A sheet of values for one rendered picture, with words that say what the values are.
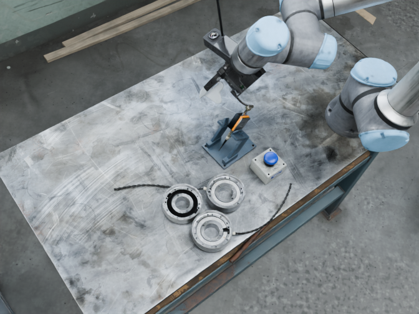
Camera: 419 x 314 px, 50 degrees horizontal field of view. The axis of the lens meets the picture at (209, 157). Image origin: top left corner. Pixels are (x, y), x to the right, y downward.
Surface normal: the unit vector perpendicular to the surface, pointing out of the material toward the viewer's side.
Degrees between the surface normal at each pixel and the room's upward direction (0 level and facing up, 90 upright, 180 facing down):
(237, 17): 0
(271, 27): 25
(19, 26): 90
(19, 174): 0
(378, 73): 7
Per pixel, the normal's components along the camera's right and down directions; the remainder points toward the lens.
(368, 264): 0.07, -0.52
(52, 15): 0.61, 0.70
